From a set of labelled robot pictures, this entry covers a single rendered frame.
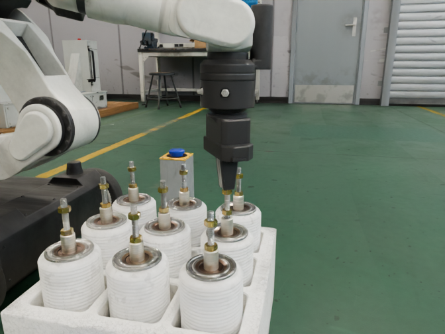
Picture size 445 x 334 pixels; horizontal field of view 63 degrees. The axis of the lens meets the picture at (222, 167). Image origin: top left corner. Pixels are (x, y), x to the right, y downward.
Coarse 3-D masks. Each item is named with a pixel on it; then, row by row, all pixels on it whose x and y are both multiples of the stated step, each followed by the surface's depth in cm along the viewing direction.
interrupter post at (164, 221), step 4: (168, 212) 67; (160, 216) 66; (164, 216) 66; (168, 216) 66; (160, 220) 66; (164, 220) 66; (168, 220) 66; (160, 224) 66; (164, 224) 66; (168, 224) 67; (160, 228) 67; (164, 228) 66; (168, 228) 67
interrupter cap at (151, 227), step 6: (150, 222) 69; (156, 222) 69; (174, 222) 69; (180, 222) 69; (144, 228) 66; (150, 228) 66; (156, 228) 67; (174, 228) 67; (180, 228) 66; (150, 234) 64; (156, 234) 64; (162, 234) 64; (168, 234) 64; (174, 234) 65
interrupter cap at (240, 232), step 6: (216, 228) 66; (234, 228) 67; (240, 228) 66; (216, 234) 64; (234, 234) 65; (240, 234) 64; (246, 234) 64; (216, 240) 62; (222, 240) 62; (228, 240) 62; (234, 240) 62; (240, 240) 62
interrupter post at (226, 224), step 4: (224, 220) 63; (228, 220) 63; (232, 220) 64; (224, 224) 64; (228, 224) 64; (232, 224) 64; (224, 228) 64; (228, 228) 64; (232, 228) 64; (224, 232) 64; (228, 232) 64; (232, 232) 65
